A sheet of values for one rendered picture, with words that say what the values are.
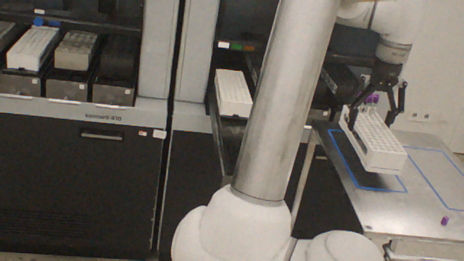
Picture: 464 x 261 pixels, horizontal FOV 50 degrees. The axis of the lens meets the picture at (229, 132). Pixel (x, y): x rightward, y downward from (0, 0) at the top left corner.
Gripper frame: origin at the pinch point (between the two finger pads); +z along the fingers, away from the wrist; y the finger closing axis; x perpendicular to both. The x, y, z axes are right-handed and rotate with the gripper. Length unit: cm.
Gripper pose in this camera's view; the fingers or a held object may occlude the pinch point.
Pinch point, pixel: (369, 125)
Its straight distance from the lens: 153.9
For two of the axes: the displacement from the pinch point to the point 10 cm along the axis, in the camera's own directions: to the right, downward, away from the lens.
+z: -1.6, 8.8, 4.5
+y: 9.9, 1.2, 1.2
